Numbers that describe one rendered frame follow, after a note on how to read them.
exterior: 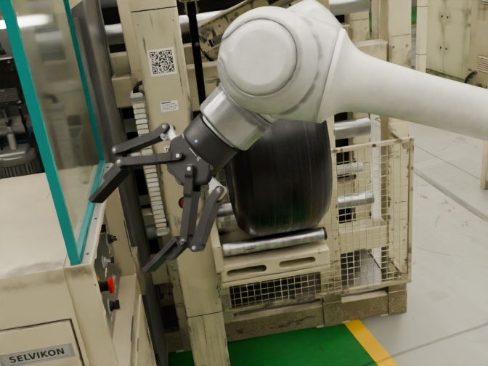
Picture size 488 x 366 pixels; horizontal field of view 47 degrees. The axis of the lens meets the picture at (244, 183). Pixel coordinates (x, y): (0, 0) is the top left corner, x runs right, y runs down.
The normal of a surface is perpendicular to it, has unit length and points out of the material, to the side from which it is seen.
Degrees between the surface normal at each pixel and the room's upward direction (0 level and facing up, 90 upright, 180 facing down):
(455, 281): 0
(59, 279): 90
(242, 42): 75
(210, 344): 90
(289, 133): 62
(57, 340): 90
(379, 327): 0
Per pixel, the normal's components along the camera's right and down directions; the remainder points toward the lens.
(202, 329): 0.14, 0.40
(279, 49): -0.35, 0.15
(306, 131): 0.07, -0.07
